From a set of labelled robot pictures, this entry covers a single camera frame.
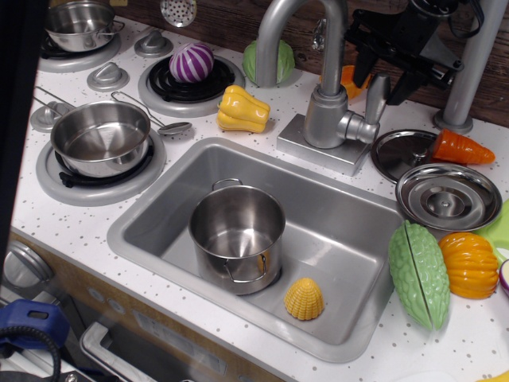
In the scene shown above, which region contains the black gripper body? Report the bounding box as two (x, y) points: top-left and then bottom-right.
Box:
(345, 8), (464, 88)

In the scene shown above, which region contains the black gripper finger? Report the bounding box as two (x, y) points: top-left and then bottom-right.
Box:
(353, 45), (378, 88)
(387, 71), (429, 106)

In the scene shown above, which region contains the silver faucet lever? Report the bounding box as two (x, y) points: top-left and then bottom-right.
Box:
(364, 73), (390, 125)

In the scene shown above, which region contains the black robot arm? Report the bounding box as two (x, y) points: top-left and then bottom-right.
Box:
(345, 1), (484, 105)

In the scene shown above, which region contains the grey vertical pole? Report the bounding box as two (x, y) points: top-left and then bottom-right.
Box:
(433, 0), (508, 134)

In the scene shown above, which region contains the orange toy slice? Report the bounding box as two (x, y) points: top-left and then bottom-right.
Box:
(340, 65), (371, 100)

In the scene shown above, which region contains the steel lid with knob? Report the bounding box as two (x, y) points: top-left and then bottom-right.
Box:
(371, 130), (437, 183)

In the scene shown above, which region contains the orange toy carrot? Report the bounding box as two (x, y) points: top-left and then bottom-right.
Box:
(431, 129), (495, 165)

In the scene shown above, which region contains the green toy cabbage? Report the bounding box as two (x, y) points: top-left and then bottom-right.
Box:
(242, 40), (295, 84)

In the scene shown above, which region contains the silver toy faucet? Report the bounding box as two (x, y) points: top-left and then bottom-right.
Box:
(255, 0), (380, 176)

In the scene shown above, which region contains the steel lid upside down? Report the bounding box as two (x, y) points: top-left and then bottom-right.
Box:
(395, 163), (503, 232)

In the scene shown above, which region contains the yellow toy bell pepper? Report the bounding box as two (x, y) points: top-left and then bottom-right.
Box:
(216, 85), (270, 133)

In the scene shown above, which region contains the grey sink basin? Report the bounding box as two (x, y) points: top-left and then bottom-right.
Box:
(107, 138), (402, 363)

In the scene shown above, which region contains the purple striped toy onion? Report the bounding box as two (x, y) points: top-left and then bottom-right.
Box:
(169, 43), (215, 84)

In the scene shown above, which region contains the light green toy plate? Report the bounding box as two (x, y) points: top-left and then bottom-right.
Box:
(474, 201), (509, 267)

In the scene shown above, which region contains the green toy bitter gourd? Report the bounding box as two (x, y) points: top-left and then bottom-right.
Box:
(388, 220), (450, 330)

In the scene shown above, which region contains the hanging perforated steel ladle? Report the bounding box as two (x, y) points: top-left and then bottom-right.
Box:
(160, 0), (197, 28)

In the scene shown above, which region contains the orange toy pumpkin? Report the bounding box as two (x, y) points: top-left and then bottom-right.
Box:
(438, 232), (499, 299)

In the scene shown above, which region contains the small steel strainer spoon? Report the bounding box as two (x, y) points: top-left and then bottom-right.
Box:
(111, 91), (192, 136)

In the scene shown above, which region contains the purple toy onion slice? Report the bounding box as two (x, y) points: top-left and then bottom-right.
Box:
(499, 259), (509, 297)

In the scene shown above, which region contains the grey stove knob back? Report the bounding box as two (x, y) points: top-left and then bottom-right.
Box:
(134, 30), (173, 58)

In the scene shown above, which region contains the grey stove knob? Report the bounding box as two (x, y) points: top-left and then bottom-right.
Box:
(134, 30), (173, 58)
(87, 62), (130, 92)
(29, 101), (72, 133)

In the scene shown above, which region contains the steel pot in sink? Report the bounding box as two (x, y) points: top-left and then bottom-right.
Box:
(188, 178), (286, 295)

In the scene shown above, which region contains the yellow toy corn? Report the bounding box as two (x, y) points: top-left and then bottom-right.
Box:
(283, 278), (324, 321)

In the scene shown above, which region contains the grey stove knob middle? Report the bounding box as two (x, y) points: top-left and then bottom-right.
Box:
(87, 62), (130, 92)

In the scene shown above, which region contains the steel pan front burner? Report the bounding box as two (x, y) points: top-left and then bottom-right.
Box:
(50, 100), (151, 178)

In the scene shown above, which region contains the steel pot back burner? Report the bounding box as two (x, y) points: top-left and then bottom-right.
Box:
(45, 1), (125, 53)

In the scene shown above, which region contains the grey stove knob left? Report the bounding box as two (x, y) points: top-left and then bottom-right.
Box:
(29, 101), (72, 133)

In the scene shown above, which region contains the grey oven knob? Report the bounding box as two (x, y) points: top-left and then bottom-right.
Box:
(3, 240), (53, 289)

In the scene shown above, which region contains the blue clamp with cable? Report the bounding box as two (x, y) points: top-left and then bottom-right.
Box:
(0, 298), (71, 382)

